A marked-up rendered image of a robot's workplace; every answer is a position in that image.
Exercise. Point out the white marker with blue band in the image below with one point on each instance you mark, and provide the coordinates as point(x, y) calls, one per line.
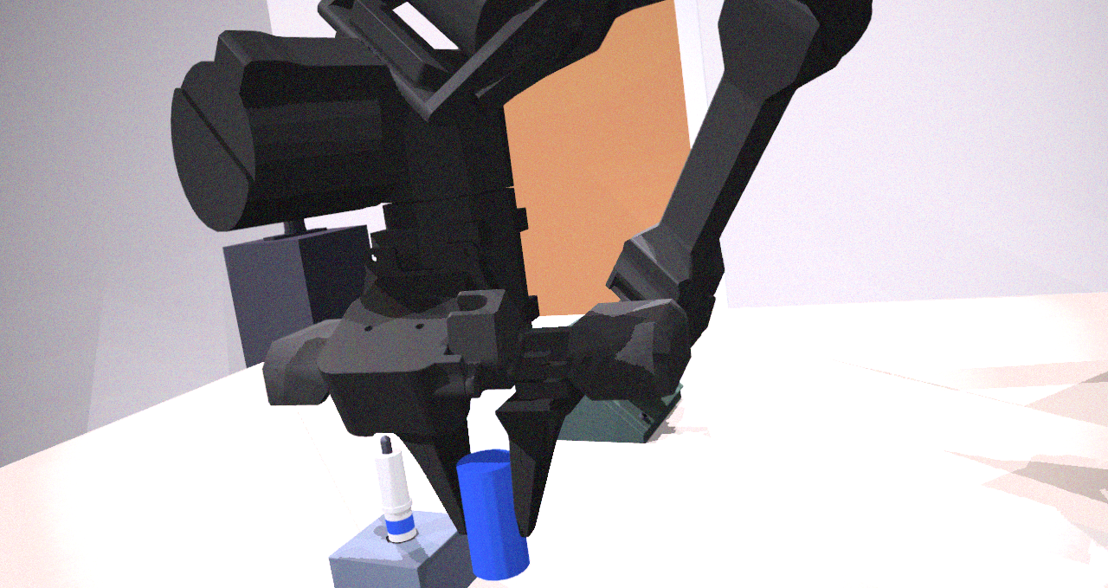
point(396, 501)

